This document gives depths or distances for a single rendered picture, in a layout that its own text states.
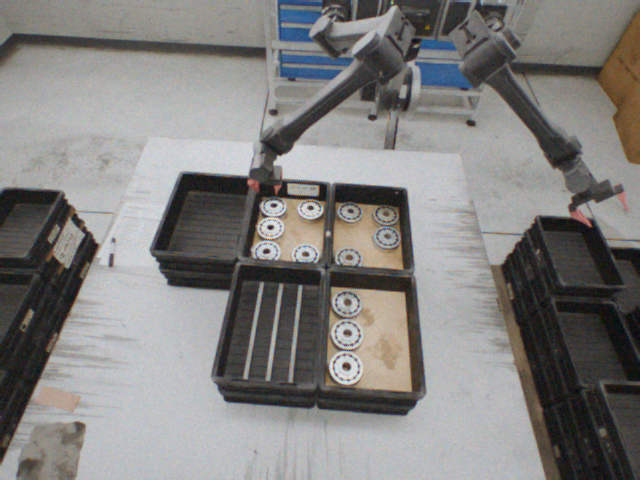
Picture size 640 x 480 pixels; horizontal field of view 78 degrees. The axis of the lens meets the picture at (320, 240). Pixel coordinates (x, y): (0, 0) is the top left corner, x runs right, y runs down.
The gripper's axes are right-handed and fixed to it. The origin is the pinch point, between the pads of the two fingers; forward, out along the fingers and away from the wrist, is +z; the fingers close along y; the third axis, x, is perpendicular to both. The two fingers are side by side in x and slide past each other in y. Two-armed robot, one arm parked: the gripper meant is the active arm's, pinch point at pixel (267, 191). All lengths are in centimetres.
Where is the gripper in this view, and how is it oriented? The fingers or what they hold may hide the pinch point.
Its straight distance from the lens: 136.3
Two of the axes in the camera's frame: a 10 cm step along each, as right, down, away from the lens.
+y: 10.0, 0.8, -0.2
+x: 0.8, -8.0, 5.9
